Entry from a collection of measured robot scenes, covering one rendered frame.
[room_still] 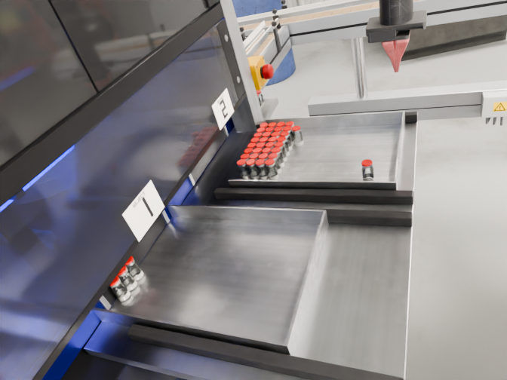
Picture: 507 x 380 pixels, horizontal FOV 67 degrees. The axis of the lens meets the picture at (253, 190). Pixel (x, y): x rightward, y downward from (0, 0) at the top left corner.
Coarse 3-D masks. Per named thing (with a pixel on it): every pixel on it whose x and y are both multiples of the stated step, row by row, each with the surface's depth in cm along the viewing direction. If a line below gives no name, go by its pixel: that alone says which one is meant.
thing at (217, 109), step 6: (222, 96) 86; (228, 96) 89; (216, 102) 84; (228, 102) 89; (216, 108) 84; (222, 108) 86; (228, 108) 89; (216, 114) 84; (222, 114) 86; (228, 114) 89; (222, 120) 86; (222, 126) 86
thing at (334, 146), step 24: (288, 120) 98; (312, 120) 96; (336, 120) 93; (360, 120) 91; (384, 120) 89; (312, 144) 92; (336, 144) 89; (360, 144) 87; (384, 144) 84; (288, 168) 86; (312, 168) 84; (336, 168) 82; (360, 168) 80; (384, 168) 78
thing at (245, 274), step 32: (192, 224) 79; (224, 224) 77; (256, 224) 74; (288, 224) 72; (320, 224) 65; (160, 256) 74; (192, 256) 72; (224, 256) 70; (256, 256) 68; (288, 256) 66; (160, 288) 68; (192, 288) 66; (224, 288) 64; (256, 288) 62; (288, 288) 61; (128, 320) 61; (160, 320) 58; (192, 320) 60; (224, 320) 59; (256, 320) 57; (288, 320) 56; (288, 352) 50
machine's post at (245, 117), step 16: (224, 0) 87; (224, 16) 87; (240, 32) 94; (240, 48) 94; (240, 64) 94; (256, 96) 103; (240, 112) 102; (256, 112) 103; (240, 128) 106; (256, 128) 104
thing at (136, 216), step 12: (144, 192) 63; (156, 192) 65; (132, 204) 60; (144, 204) 63; (156, 204) 66; (132, 216) 60; (144, 216) 63; (156, 216) 66; (132, 228) 60; (144, 228) 63
